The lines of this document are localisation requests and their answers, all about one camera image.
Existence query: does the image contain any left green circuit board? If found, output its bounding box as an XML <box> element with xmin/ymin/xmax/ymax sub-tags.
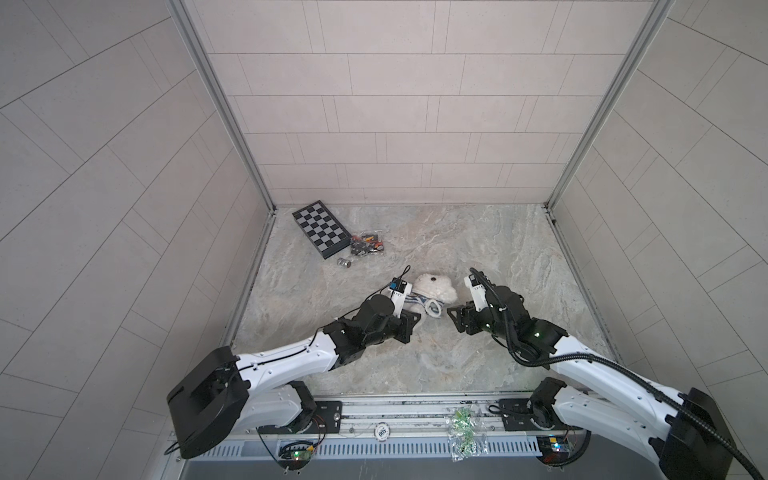
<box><xmin>277</xmin><ymin>440</ymin><xmax>317</xmax><ymax>472</ymax></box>

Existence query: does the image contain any right aluminium corner post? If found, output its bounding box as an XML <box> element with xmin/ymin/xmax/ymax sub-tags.
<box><xmin>545</xmin><ymin>0</ymin><xmax>676</xmax><ymax>211</ymax></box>

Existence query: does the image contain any aluminium corner post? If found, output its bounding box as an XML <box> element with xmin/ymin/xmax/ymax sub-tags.
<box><xmin>545</xmin><ymin>0</ymin><xmax>676</xmax><ymax>211</ymax></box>
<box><xmin>166</xmin><ymin>0</ymin><xmax>277</xmax><ymax>216</ymax></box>

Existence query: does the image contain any bag of colourful small parts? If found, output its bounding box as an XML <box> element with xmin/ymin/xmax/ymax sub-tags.
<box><xmin>350</xmin><ymin>233</ymin><xmax>385</xmax><ymax>256</ymax></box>

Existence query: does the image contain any left aluminium corner post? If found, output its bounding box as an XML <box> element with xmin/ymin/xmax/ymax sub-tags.
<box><xmin>166</xmin><ymin>0</ymin><xmax>277</xmax><ymax>216</ymax></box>

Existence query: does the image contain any aluminium front mounting rail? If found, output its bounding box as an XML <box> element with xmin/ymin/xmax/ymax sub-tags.
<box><xmin>173</xmin><ymin>391</ymin><xmax>670</xmax><ymax>445</ymax></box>

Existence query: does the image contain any white fluffy teddy bear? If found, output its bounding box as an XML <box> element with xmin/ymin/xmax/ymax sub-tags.
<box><xmin>404</xmin><ymin>273</ymin><xmax>458</xmax><ymax>315</ymax></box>

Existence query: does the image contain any right circuit board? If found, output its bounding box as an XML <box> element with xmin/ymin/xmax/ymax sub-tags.
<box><xmin>536</xmin><ymin>436</ymin><xmax>574</xmax><ymax>467</ymax></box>

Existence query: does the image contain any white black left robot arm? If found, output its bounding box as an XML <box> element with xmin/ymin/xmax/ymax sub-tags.
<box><xmin>166</xmin><ymin>294</ymin><xmax>421</xmax><ymax>459</ymax></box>

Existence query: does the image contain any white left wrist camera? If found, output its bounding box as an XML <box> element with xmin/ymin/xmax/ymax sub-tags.
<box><xmin>388</xmin><ymin>277</ymin><xmax>412</xmax><ymax>318</ymax></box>

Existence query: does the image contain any black corrugated cable conduit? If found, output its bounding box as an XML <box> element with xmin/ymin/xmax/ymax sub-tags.
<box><xmin>467</xmin><ymin>266</ymin><xmax>763</xmax><ymax>480</ymax></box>

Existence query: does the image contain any clear bag of green parts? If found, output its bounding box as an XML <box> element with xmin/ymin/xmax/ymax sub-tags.
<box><xmin>446</xmin><ymin>407</ymin><xmax>489</xmax><ymax>462</ymax></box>

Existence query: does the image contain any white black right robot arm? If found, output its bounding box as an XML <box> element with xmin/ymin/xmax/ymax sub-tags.
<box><xmin>448</xmin><ymin>271</ymin><xmax>762</xmax><ymax>479</ymax></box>

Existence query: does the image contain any black white chessboard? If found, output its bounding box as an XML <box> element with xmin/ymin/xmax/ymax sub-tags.
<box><xmin>292</xmin><ymin>200</ymin><xmax>351</xmax><ymax>259</ymax></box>

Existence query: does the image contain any round silver rail knob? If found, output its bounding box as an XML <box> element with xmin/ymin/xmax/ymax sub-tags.
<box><xmin>374</xmin><ymin>422</ymin><xmax>391</xmax><ymax>442</ymax></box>

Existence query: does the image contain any blue white striped knit sweater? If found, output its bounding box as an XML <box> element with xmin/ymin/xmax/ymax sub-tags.
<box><xmin>405</xmin><ymin>293</ymin><xmax>444</xmax><ymax>318</ymax></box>

